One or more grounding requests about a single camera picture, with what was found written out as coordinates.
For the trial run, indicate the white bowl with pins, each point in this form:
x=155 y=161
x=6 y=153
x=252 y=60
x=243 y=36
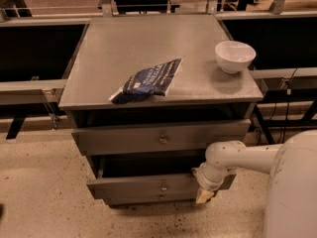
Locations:
x=233 y=56

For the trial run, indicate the black shoe left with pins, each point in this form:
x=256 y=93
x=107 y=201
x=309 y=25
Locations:
x=1 y=210

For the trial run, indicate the grey drawer cabinet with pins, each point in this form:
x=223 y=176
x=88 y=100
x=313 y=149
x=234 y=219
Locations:
x=145 y=151

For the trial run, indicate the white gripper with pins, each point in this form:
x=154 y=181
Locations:
x=208 y=183

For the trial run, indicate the grey bottom drawer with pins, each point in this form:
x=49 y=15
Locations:
x=157 y=198

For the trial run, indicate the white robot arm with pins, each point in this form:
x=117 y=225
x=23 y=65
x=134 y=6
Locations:
x=291 y=201

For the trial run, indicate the blue chip bag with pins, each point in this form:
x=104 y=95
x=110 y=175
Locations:
x=155 y=80

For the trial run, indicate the grey top drawer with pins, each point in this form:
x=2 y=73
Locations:
x=162 y=137

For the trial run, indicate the grey drawer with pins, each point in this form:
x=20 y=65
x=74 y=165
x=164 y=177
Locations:
x=162 y=137
x=157 y=198
x=149 y=174

